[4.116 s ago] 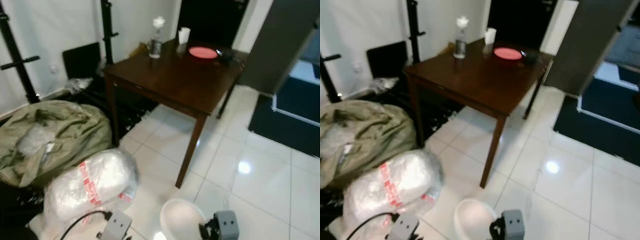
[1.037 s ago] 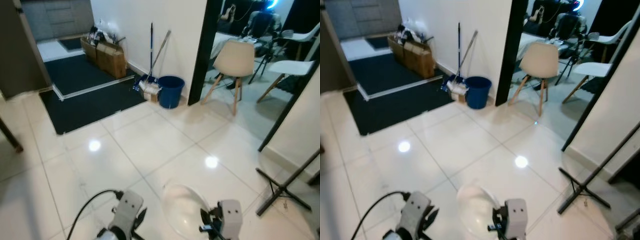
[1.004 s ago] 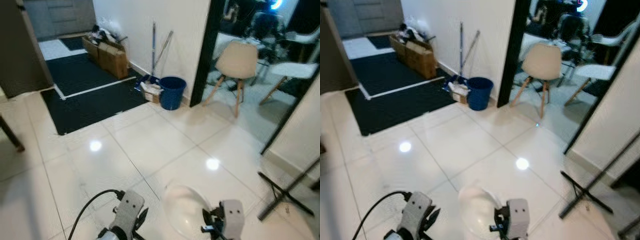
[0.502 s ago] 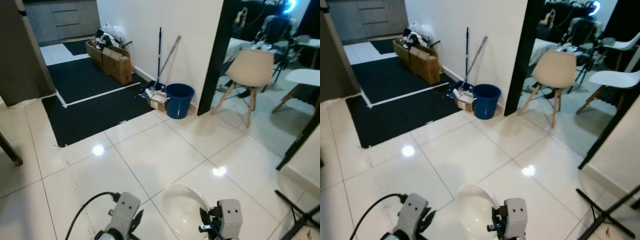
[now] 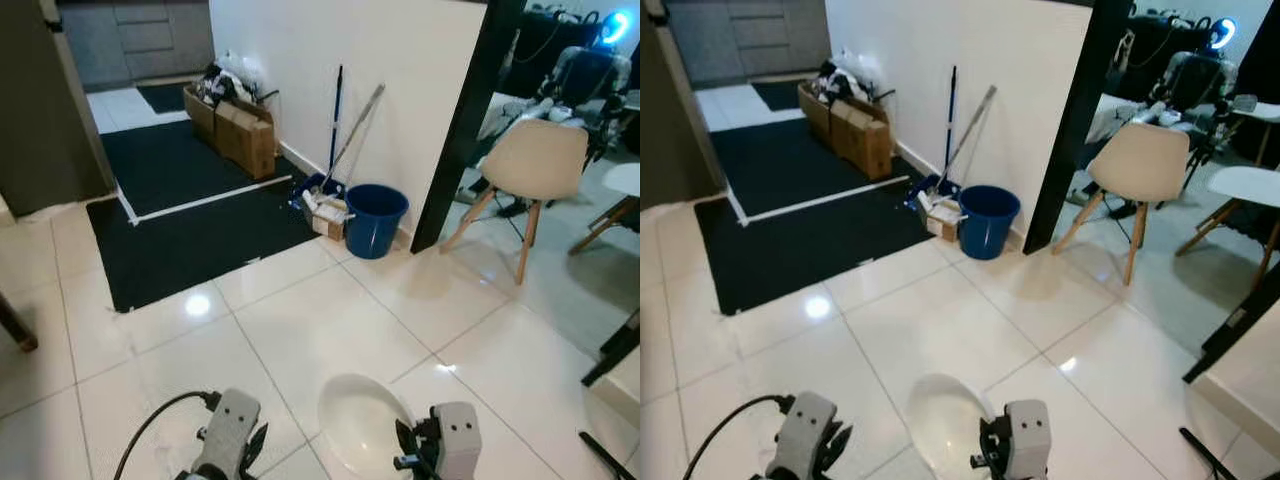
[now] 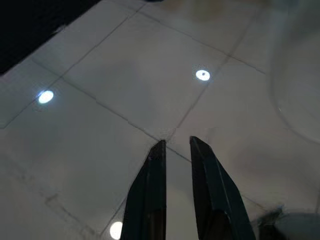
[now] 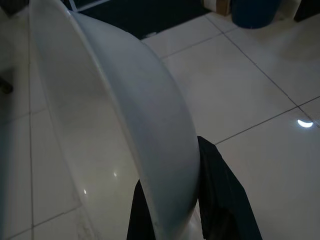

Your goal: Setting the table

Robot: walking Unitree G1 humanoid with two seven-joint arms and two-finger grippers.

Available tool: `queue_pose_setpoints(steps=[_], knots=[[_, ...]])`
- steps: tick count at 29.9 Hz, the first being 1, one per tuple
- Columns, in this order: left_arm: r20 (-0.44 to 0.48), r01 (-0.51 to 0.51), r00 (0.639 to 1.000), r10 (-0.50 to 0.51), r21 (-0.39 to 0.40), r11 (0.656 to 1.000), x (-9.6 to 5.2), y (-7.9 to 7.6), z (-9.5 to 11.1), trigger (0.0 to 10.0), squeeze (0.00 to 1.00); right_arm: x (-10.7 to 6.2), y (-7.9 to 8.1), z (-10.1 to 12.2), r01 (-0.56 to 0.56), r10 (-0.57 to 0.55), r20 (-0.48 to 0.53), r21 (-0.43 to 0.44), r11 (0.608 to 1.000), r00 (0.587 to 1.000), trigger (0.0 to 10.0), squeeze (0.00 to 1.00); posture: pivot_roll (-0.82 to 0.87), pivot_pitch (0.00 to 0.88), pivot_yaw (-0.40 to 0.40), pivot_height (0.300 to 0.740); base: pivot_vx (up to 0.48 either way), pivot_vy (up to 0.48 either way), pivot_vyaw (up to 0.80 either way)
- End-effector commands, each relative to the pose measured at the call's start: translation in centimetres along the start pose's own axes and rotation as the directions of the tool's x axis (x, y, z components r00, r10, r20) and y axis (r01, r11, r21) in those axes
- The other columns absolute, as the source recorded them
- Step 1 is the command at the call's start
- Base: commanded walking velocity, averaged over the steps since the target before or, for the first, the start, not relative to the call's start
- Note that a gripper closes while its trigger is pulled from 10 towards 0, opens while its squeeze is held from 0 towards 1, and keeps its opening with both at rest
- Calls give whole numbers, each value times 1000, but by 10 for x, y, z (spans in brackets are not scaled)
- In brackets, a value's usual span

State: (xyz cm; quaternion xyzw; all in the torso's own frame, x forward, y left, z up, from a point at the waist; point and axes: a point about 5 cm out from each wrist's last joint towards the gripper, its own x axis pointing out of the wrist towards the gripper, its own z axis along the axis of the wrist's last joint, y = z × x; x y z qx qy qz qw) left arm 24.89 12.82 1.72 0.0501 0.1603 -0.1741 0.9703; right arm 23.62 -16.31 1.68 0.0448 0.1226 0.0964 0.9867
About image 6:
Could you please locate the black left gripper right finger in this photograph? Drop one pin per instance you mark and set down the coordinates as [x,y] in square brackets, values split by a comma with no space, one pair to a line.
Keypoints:
[217,197]

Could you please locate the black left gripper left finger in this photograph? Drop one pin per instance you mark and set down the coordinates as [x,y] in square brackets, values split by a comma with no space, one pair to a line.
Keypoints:
[147,200]

